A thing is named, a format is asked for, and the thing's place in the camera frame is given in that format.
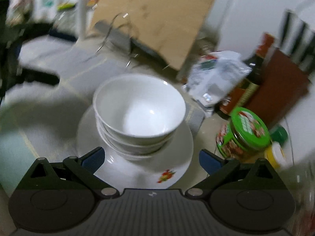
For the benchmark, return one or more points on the brown knife block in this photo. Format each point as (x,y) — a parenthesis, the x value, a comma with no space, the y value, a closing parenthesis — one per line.
(282,87)

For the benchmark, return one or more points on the small white bowl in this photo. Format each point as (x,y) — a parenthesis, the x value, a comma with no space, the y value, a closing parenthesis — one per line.
(128,156)

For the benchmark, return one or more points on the yellow jar green cap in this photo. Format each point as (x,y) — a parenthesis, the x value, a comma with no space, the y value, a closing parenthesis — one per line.
(274,153)

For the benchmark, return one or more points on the glass jar green lid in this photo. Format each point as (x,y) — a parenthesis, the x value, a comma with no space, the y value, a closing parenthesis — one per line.
(65,19)

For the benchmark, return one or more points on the white plastic food bag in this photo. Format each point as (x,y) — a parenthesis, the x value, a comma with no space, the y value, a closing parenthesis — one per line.
(208,79)

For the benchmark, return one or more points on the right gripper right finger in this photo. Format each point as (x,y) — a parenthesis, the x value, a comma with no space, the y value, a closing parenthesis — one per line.
(218,170)

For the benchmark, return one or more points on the metal wire rack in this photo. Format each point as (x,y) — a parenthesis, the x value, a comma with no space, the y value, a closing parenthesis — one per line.
(122,22)

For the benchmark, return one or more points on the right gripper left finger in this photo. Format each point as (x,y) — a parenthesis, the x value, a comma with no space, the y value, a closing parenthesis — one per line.
(83,169)

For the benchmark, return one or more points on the plain white bowl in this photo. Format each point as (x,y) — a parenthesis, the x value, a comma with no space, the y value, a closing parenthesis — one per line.
(139,108)

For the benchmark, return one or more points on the dark soy sauce bottle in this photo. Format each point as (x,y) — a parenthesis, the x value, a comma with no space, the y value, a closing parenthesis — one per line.
(239,96)

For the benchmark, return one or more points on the grey checked table mat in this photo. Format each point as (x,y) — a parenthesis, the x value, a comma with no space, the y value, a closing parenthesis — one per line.
(38,120)

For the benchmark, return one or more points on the black handled cleaver knife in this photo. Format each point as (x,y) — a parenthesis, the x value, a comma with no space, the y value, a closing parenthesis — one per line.
(129,45)

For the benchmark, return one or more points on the green lid sauce jar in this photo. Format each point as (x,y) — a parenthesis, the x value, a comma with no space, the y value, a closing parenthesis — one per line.
(243,136)

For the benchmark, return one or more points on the black knife in block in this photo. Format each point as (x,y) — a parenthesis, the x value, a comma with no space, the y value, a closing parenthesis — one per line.
(288,18)

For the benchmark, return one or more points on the white paper roll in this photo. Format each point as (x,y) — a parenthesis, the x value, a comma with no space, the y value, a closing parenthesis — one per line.
(83,16)

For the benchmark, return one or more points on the white plate with fruit print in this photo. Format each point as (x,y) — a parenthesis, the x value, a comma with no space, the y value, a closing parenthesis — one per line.
(159,171)

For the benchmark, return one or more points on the white floral bowl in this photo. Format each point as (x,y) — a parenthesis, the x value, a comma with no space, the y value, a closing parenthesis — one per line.
(136,149)

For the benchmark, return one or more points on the bamboo cutting board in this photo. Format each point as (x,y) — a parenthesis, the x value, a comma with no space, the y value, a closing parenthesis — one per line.
(169,27)

